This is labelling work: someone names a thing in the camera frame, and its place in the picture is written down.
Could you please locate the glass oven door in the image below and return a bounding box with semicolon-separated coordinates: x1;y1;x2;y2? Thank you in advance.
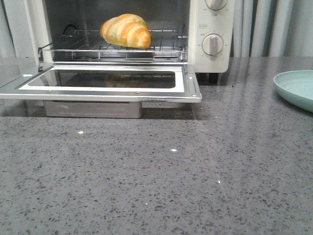
0;63;201;103

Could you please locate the metal wire oven rack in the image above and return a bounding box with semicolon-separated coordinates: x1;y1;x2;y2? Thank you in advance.
38;29;188;63

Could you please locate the lower cream oven knob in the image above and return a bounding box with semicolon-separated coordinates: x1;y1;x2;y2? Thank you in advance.
202;34;223;56

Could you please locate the cream Toshiba toaster oven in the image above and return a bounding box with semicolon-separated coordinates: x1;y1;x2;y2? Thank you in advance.
24;0;235;83

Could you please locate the metal oven door handle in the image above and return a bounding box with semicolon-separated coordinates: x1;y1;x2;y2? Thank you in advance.
44;100;142;118

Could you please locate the upper cream oven knob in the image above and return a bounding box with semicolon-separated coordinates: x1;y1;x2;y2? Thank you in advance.
205;0;228;11

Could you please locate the striped croissant bread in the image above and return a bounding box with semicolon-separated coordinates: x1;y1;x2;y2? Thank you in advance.
99;14;152;49

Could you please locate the cream oven knob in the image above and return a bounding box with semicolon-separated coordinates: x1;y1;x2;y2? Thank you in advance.
205;0;228;11
202;34;223;56

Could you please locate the pale grey curtain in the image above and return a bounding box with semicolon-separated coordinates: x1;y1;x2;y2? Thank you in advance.
231;0;313;57

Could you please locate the light green plate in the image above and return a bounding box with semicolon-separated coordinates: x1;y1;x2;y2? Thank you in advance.
273;70;313;113

